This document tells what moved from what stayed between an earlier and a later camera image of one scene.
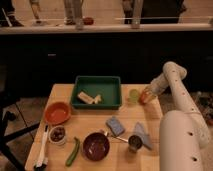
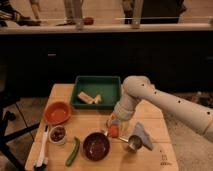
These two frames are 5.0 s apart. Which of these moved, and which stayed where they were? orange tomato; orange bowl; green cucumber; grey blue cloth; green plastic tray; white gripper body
Moved: orange tomato; white gripper body
Stayed: green plastic tray; grey blue cloth; orange bowl; green cucumber
